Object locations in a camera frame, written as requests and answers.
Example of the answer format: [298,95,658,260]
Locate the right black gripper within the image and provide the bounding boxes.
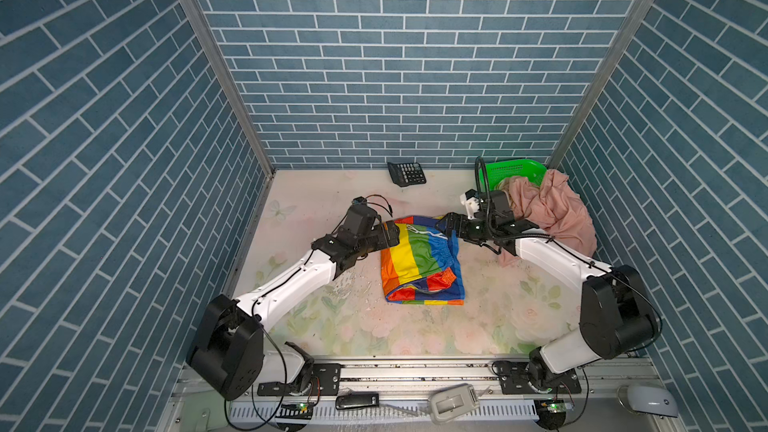
[434,211,496,245]

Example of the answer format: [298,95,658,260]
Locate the green plastic basket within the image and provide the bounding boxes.
[475,157,547,191]

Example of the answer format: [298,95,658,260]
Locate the pink shorts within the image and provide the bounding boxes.
[497,169,597,257]

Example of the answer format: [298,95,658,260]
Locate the rainbow striped shorts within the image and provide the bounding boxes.
[380,216,465,305]

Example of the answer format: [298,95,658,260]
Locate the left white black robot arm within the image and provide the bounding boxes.
[186,221,399,401]

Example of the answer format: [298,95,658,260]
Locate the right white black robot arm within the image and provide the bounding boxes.
[437,190,663,378]

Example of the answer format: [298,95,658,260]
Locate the black calculator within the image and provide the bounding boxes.
[387,162,427,188]

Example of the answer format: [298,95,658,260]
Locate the left green circuit board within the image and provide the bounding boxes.
[276,403,314,422]

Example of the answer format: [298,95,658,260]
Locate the green circuit board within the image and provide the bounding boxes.
[276,403,314,422]
[534,399,569,416]

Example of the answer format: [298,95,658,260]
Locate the grey plastic clip device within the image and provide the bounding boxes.
[428,383,479,424]

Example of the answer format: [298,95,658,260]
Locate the right green circuit board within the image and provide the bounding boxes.
[534,399,569,416]

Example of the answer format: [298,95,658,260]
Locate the white computer mouse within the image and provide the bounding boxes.
[617,384,679,418]

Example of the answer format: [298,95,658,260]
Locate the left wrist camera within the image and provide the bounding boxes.
[342,197,381,238]

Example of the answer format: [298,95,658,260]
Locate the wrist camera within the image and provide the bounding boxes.
[342,197,381,238]
[460,189,481,220]

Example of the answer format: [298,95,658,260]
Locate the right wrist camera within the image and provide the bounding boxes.
[460,189,481,220]

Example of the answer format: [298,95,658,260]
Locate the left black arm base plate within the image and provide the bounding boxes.
[256,363,341,397]

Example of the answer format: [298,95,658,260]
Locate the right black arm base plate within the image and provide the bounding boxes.
[490,360,582,395]

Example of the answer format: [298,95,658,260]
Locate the white slotted cable duct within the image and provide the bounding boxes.
[228,400,539,426]

